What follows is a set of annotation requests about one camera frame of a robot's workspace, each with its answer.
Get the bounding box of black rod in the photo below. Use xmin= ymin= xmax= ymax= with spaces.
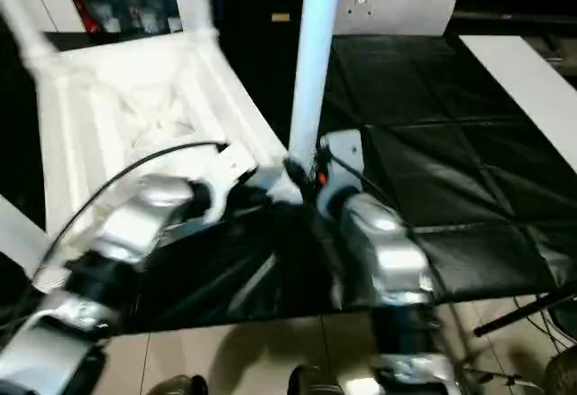
xmin=450 ymin=10 xmax=577 ymax=24

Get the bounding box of brown woven basket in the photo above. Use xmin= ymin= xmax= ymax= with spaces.
xmin=545 ymin=347 xmax=577 ymax=395

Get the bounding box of white flat board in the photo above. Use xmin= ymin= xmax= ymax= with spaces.
xmin=458 ymin=34 xmax=577 ymax=170

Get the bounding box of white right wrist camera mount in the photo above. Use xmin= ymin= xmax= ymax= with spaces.
xmin=315 ymin=129 xmax=365 ymax=216

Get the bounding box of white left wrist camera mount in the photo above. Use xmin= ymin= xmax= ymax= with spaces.
xmin=205 ymin=142 xmax=258 ymax=225

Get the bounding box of red figurine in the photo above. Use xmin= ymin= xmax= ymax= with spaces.
xmin=76 ymin=0 xmax=98 ymax=33

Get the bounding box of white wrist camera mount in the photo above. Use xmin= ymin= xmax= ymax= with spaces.
xmin=205 ymin=142 xmax=258 ymax=225
xmin=315 ymin=129 xmax=365 ymax=216

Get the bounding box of grey padded backrest cushion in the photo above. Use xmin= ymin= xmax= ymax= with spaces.
xmin=333 ymin=0 xmax=461 ymax=38

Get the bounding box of black stand leg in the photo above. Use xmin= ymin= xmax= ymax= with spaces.
xmin=472 ymin=293 xmax=577 ymax=337

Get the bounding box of chrome tube frame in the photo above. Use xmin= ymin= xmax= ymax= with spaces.
xmin=459 ymin=365 xmax=542 ymax=390

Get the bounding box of white plastic table top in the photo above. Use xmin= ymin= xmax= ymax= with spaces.
xmin=33 ymin=32 xmax=301 ymax=295

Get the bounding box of dark robot right foot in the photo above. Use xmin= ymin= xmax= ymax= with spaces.
xmin=288 ymin=365 xmax=343 ymax=395

